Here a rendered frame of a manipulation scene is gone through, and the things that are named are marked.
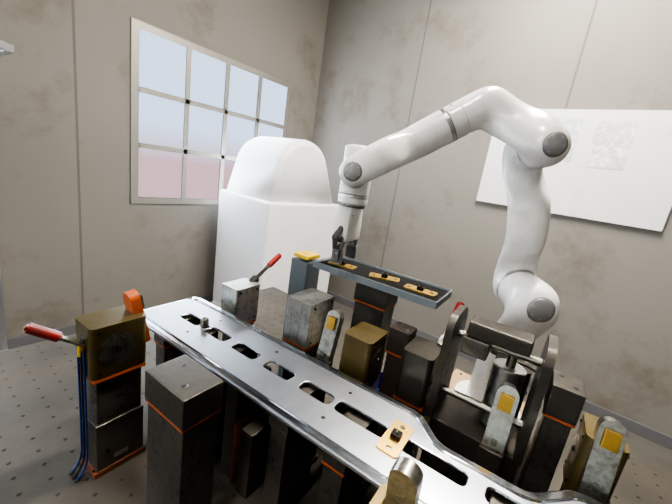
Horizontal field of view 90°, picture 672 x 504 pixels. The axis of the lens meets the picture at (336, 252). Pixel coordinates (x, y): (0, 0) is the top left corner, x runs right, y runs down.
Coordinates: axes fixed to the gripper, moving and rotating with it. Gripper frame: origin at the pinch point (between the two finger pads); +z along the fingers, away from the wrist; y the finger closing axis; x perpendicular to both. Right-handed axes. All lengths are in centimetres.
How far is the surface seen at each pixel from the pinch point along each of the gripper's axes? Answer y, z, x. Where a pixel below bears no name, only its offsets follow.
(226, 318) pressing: 24.1, 18.5, -20.6
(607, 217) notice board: -197, -21, 100
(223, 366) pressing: 40.2, 18.5, -5.3
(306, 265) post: 1.8, 5.2, -11.1
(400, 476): 53, 9, 35
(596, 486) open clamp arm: 27, 18, 62
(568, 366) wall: -198, 91, 108
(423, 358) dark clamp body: 21.2, 10.7, 30.9
